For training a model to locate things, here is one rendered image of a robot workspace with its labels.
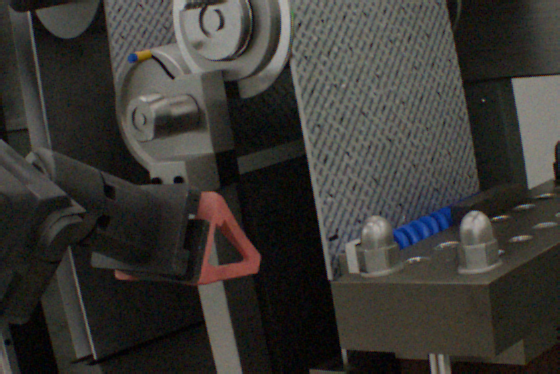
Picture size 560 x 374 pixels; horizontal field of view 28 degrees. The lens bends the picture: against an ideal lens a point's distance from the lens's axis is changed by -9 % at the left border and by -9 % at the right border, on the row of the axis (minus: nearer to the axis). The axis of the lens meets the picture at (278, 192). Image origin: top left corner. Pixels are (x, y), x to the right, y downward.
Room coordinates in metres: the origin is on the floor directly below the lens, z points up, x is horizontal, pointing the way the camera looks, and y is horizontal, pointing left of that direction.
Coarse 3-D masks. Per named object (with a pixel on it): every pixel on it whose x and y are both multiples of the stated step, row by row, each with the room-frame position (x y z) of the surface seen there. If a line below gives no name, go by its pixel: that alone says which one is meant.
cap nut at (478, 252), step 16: (464, 224) 0.87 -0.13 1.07; (480, 224) 0.86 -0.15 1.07; (464, 240) 0.87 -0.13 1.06; (480, 240) 0.86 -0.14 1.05; (496, 240) 0.87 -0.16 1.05; (464, 256) 0.87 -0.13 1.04; (480, 256) 0.86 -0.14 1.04; (496, 256) 0.87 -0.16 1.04; (464, 272) 0.87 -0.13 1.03; (480, 272) 0.86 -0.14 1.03
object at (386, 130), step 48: (384, 48) 1.08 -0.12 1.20; (432, 48) 1.13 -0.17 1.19; (336, 96) 1.02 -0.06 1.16; (384, 96) 1.07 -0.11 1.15; (432, 96) 1.12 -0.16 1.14; (336, 144) 1.02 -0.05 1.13; (384, 144) 1.06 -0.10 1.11; (432, 144) 1.11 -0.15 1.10; (336, 192) 1.01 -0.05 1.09; (384, 192) 1.05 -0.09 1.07; (432, 192) 1.10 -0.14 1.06; (336, 240) 1.00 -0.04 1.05
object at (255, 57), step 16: (256, 0) 1.00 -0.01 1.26; (272, 0) 0.99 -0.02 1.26; (256, 16) 1.00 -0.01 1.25; (272, 16) 0.99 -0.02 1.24; (256, 32) 1.00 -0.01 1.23; (272, 32) 0.99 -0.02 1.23; (192, 48) 1.06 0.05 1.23; (256, 48) 1.00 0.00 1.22; (272, 48) 1.00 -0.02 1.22; (208, 64) 1.05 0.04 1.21; (224, 64) 1.03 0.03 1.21; (240, 64) 1.02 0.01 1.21; (256, 64) 1.01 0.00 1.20; (288, 64) 1.04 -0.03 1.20; (224, 80) 1.04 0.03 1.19
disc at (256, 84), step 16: (288, 0) 0.98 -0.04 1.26; (176, 16) 1.08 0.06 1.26; (288, 16) 0.98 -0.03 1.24; (176, 32) 1.09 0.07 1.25; (288, 32) 0.99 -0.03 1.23; (288, 48) 0.99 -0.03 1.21; (192, 64) 1.07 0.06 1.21; (272, 64) 1.00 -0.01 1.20; (240, 80) 1.03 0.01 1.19; (256, 80) 1.02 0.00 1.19; (272, 80) 1.01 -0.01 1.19; (240, 96) 1.04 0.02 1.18
